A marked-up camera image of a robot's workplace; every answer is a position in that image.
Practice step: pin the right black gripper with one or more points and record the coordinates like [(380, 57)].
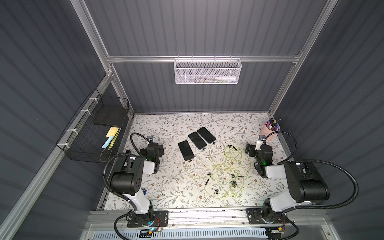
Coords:
[(252, 150)]

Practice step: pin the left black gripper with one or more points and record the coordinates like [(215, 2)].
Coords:
[(154, 147)]

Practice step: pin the green wired earphones tangle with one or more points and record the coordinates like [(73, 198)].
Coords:
[(220, 171)]

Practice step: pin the blue-edged black smartphone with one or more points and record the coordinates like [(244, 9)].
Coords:
[(197, 140)]

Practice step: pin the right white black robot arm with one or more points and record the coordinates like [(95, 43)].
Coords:
[(305, 184)]

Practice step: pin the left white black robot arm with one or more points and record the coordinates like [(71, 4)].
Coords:
[(126, 183)]

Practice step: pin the pink pen cup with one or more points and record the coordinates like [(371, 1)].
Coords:
[(269, 127)]

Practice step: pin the yellow sticky notes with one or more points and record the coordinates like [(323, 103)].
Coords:
[(112, 132)]

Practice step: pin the black notebook in basket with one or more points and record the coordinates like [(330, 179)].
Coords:
[(112, 116)]

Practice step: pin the white marker in basket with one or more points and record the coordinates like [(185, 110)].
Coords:
[(228, 79)]

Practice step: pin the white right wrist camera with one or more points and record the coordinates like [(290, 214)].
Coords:
[(261, 140)]

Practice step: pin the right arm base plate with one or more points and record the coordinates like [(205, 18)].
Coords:
[(258, 216)]

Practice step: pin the black wire wall basket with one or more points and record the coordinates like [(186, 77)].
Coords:
[(84, 141)]

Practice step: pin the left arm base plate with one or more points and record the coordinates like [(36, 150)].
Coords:
[(151, 219)]

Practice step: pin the white wire mesh basket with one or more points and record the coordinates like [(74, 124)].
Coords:
[(202, 71)]

